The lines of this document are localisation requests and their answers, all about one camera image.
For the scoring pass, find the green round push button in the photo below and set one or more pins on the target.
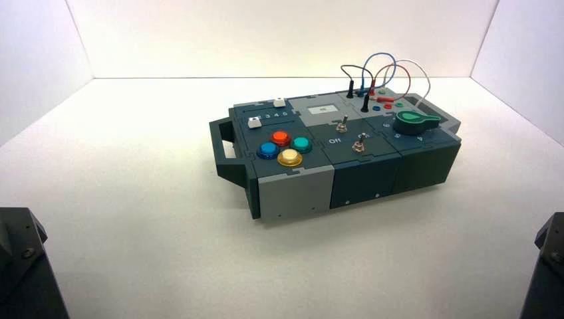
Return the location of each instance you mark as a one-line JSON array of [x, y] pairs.
[[301, 144]]

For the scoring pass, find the yellow round push button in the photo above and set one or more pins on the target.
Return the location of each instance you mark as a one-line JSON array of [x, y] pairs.
[[290, 157]]

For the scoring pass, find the blue round push button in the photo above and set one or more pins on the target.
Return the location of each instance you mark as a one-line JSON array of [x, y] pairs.
[[268, 150]]

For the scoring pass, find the orange round push button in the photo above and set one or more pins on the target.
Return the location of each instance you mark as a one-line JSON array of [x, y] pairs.
[[280, 138]]

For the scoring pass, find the dark teal task board box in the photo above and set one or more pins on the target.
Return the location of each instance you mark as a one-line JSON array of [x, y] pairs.
[[291, 193]]

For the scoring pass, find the white slider knob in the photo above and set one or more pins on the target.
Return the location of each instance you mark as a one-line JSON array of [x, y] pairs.
[[254, 123], [278, 103]]

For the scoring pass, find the small grey display screen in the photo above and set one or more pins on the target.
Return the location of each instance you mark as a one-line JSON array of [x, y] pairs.
[[322, 110]]

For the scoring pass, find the green rotary knob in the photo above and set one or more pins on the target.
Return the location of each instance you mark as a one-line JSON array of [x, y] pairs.
[[412, 122]]

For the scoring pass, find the metal toggle switch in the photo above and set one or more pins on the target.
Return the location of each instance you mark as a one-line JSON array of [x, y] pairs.
[[341, 127], [358, 146]]

